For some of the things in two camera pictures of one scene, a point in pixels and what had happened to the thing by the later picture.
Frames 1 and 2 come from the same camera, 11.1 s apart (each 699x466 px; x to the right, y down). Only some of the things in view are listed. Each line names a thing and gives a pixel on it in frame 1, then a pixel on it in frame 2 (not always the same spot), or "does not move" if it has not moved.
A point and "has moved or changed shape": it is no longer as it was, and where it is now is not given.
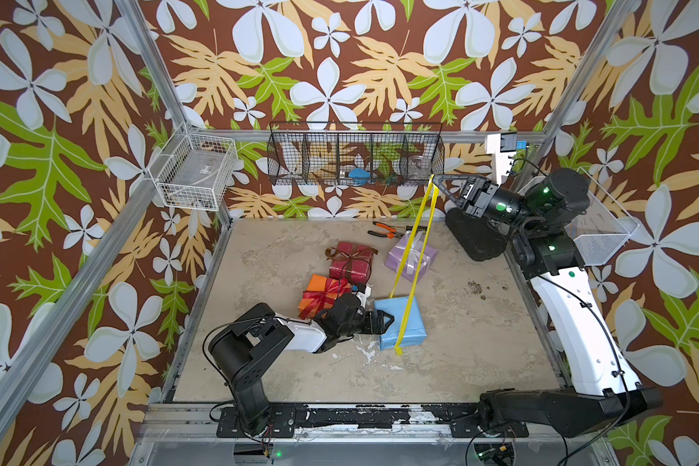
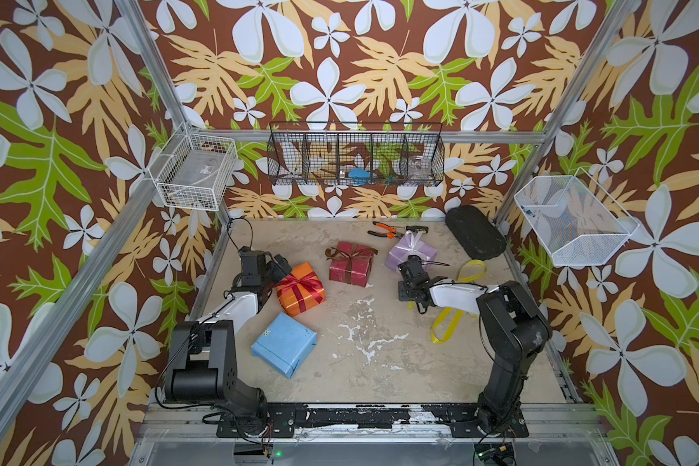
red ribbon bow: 321,298 to 311,283
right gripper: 496,201 to 401,294
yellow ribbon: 431,189 to 458,312
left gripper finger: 381,315 to 283,264
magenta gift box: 351,262 does not move
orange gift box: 319,296 to 301,290
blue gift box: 415,332 has moved or changed shape
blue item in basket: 359,176 does not move
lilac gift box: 406,257 does not move
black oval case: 478,236 does not move
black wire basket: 355,154 does not move
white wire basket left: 197,174 does not move
